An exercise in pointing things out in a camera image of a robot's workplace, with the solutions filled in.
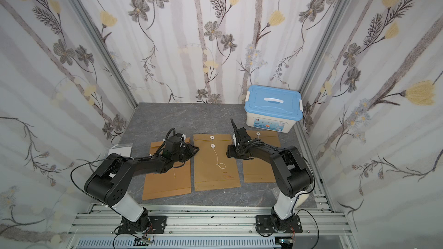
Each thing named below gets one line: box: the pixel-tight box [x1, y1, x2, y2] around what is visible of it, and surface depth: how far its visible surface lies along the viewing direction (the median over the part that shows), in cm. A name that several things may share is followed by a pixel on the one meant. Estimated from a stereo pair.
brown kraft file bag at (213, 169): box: [192, 133, 242, 192], surface depth 93 cm
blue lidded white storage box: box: [244, 85, 303, 134], surface depth 101 cm
